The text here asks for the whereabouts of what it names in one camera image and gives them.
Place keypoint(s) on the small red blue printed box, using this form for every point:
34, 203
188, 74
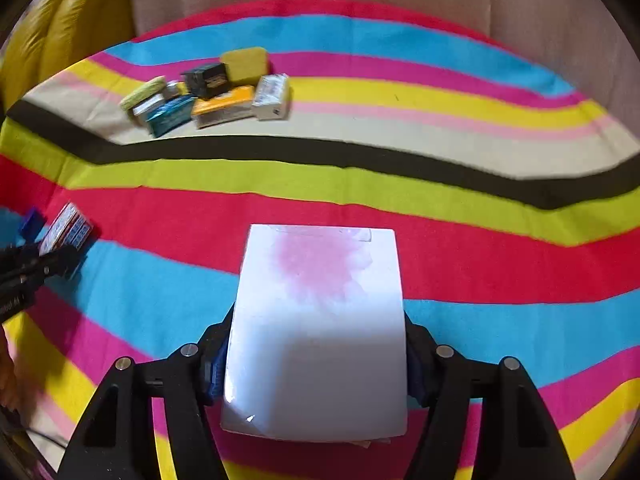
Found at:
67, 227

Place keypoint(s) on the beige sofa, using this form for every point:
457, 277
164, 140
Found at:
500, 0

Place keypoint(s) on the striped multicolour blanket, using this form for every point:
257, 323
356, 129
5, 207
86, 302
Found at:
450, 210

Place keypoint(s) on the white tissue pack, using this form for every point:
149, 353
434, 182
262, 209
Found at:
271, 97

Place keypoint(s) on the teal box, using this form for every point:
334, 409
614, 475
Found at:
170, 115

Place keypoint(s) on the small white box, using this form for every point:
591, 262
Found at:
147, 107

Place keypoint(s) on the yellow sponge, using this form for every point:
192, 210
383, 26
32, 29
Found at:
245, 65

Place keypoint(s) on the lime green round pad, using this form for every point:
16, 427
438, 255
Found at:
142, 91

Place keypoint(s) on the white box pink blotch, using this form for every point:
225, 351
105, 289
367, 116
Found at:
315, 335

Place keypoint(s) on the small grey box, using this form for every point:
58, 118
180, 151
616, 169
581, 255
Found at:
175, 89

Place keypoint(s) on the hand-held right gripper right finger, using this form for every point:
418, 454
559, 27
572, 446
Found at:
417, 377

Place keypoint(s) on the black box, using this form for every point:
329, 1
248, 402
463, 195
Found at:
205, 80

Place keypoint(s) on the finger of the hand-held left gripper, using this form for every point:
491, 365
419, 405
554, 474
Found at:
31, 224
62, 262

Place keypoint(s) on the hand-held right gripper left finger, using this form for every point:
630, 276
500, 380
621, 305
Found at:
216, 372

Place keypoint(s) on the yellow cushion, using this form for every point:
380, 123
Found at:
75, 20

